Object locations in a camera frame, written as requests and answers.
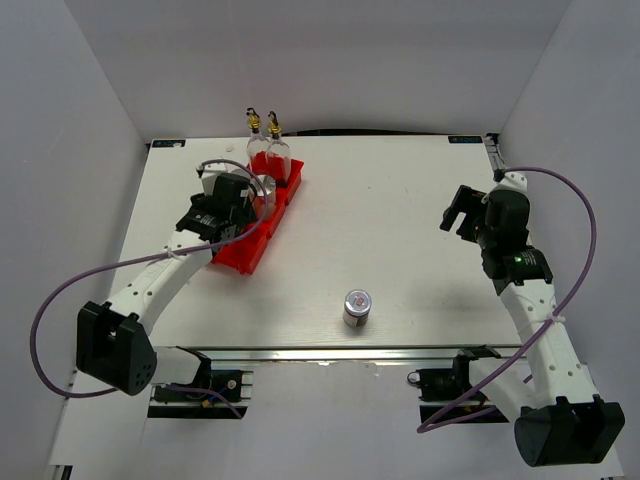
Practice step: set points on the blue logo sticker right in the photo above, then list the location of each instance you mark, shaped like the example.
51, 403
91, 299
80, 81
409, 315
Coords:
464, 139

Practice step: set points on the red plastic compartment bin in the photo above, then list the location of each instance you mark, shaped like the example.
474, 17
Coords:
245, 255

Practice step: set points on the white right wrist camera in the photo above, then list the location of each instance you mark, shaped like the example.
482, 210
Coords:
512, 181

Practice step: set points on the clear bottle gold pourer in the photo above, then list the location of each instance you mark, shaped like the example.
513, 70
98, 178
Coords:
257, 145

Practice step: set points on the aluminium table rail right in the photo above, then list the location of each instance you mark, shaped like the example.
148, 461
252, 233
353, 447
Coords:
492, 146

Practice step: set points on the aluminium front rail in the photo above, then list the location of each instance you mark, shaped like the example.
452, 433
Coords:
321, 354

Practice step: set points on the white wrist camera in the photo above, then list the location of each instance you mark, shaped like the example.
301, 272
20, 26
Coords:
210, 175
512, 181

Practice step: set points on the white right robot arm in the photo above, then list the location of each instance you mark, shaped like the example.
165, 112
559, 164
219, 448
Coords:
559, 418

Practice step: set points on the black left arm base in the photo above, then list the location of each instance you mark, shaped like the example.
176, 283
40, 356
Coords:
223, 394

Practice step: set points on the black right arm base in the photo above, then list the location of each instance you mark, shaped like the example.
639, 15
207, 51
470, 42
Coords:
437, 387

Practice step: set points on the small red label jar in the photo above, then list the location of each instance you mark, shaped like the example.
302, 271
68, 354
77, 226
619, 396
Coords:
357, 307

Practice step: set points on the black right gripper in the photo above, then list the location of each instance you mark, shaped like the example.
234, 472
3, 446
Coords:
466, 201

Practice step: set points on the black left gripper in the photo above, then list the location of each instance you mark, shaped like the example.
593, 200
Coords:
247, 215

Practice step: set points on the tall white powder shaker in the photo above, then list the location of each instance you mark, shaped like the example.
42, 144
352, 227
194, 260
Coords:
265, 192

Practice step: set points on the dark sauce bottle gold pourer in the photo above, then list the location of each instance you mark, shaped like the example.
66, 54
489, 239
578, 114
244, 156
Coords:
278, 154

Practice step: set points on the blue logo sticker left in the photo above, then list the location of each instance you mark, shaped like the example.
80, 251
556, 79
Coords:
168, 143

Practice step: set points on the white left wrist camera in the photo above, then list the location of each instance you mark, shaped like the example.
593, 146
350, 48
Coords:
210, 175

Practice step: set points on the blue logo sticker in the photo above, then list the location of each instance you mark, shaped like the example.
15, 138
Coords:
464, 139
168, 143

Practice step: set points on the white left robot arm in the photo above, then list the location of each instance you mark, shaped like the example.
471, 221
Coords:
113, 338

